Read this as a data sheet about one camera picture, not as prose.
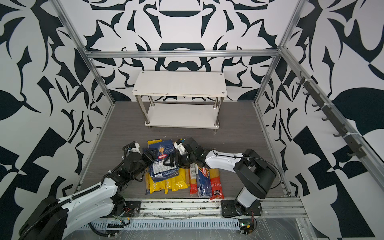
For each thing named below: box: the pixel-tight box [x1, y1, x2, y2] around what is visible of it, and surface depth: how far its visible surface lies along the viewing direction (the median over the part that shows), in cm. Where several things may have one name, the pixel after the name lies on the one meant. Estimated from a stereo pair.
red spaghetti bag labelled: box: [190, 163, 199, 195], surface depth 82 cm
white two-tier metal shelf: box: [132, 71, 227, 132], surface depth 101 cm
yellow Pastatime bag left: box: [147, 138, 163, 145], surface depth 98 cm
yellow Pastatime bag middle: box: [149, 171, 181, 194], surface depth 79 cm
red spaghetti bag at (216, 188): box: [209, 168, 225, 200], surface depth 79 cm
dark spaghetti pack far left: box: [144, 166, 151, 196], surface depth 80 cm
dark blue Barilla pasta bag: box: [148, 139, 179, 183], surface depth 79 cm
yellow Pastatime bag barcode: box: [171, 168, 191, 192], surface depth 80 cm
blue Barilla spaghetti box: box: [197, 166, 212, 198], surface depth 79 cm
